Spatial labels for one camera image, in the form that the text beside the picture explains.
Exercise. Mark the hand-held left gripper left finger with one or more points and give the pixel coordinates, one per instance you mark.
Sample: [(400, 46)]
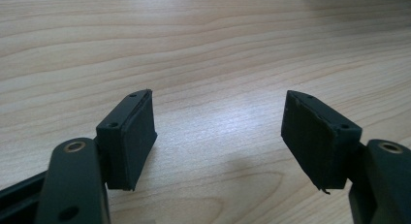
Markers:
[(129, 143)]

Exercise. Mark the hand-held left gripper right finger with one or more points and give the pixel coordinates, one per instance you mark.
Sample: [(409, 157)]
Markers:
[(316, 143)]

